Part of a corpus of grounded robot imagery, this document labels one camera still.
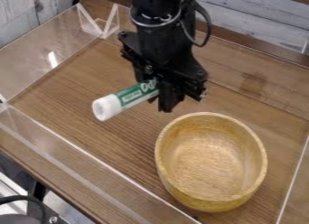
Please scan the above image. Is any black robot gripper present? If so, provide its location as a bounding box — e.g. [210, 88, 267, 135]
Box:
[117, 19, 207, 113]

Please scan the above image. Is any green and white marker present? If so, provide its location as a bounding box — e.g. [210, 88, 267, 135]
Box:
[92, 79, 159, 122]

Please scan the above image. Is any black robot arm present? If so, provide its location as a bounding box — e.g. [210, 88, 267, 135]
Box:
[117, 0, 211, 112]

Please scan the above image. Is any brown wooden bowl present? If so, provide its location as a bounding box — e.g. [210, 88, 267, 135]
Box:
[154, 112, 267, 212]

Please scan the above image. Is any clear acrylic corner bracket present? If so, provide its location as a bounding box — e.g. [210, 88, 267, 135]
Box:
[76, 4, 119, 40]

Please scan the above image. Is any clear acrylic front wall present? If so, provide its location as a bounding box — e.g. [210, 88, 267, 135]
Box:
[0, 102, 200, 224]

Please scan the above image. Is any black cable under table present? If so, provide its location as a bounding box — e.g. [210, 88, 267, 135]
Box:
[0, 194, 47, 224]

